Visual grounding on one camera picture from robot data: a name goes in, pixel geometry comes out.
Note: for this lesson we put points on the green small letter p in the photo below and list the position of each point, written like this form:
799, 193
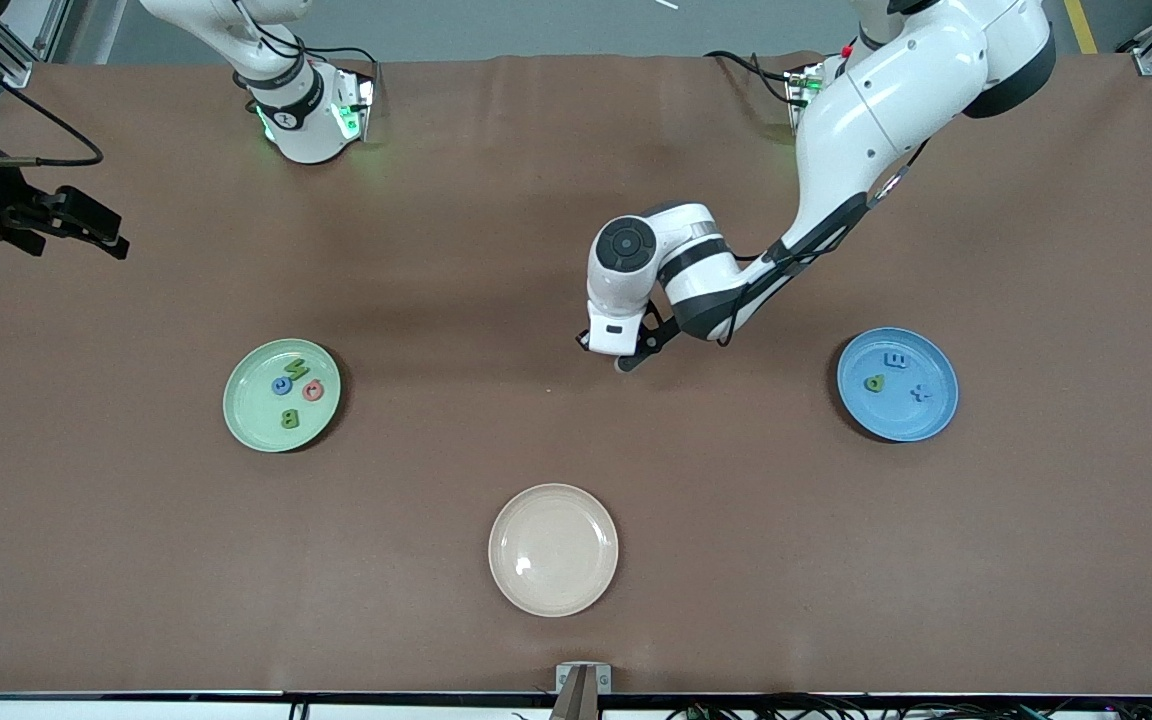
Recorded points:
882, 383

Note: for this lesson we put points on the blue small letter m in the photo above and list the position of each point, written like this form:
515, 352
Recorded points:
896, 361

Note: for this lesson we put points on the blue small letter t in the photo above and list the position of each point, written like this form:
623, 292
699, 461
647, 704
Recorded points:
922, 392

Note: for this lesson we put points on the pink letter Q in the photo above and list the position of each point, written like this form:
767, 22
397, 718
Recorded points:
305, 391

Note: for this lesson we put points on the green capital letter B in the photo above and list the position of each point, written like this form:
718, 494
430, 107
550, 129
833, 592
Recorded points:
285, 419

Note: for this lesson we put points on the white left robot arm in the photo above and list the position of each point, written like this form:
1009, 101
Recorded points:
876, 110

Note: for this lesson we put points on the brown table cover mat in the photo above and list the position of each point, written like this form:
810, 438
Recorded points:
576, 500

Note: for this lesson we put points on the beige plate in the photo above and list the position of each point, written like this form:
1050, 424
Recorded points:
553, 550

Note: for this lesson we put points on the blue plate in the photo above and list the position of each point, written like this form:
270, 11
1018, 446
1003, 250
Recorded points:
896, 415

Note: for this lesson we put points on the light green plate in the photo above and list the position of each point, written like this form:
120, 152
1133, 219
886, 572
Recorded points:
256, 420

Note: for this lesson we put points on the silver base connector block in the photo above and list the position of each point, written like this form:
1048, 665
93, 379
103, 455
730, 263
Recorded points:
356, 105
798, 100

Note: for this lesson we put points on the metal camera post bracket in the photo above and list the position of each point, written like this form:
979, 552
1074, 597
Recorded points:
584, 690

